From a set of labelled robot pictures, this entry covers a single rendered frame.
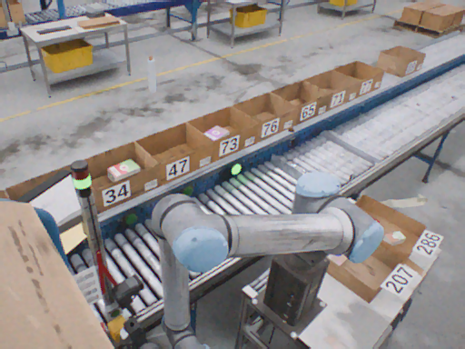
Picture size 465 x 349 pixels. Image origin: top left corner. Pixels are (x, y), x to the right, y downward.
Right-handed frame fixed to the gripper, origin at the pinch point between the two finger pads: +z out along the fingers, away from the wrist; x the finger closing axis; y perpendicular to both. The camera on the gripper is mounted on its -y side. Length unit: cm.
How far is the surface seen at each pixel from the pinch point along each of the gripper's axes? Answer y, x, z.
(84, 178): -63, 2, -25
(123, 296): -12.4, 3.8, -2.1
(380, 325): 48, 96, -38
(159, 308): 13.2, 21.7, 20.2
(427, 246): 36, 146, -37
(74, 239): -39.9, -3.8, 1.5
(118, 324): 3.3, 0.4, 10.4
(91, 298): -16.2, -6.3, 2.4
